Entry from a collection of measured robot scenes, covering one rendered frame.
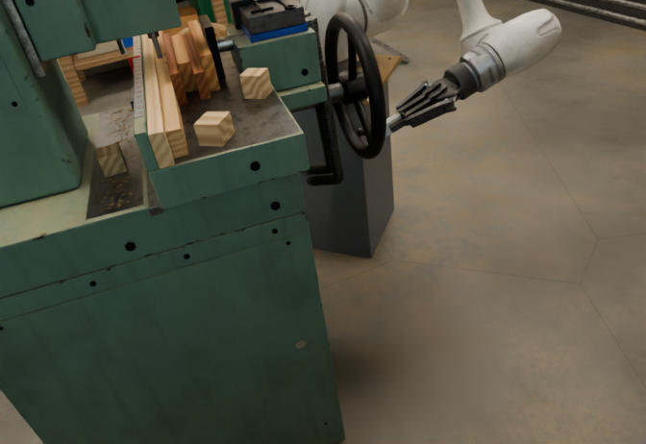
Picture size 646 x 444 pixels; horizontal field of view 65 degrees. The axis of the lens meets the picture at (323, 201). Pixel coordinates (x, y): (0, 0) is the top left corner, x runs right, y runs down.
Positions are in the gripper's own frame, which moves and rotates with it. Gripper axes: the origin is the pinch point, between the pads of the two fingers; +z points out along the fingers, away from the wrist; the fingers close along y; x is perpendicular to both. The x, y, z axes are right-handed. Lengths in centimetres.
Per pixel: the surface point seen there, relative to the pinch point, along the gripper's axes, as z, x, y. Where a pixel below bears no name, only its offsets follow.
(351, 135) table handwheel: 7.5, -1.8, -2.0
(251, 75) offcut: 18.5, -31.8, 15.7
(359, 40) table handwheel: -0.4, -23.8, 8.3
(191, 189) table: 33, -29, 31
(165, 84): 30.5, -36.3, 11.3
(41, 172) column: 55, -35, 11
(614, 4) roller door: -206, 137, -187
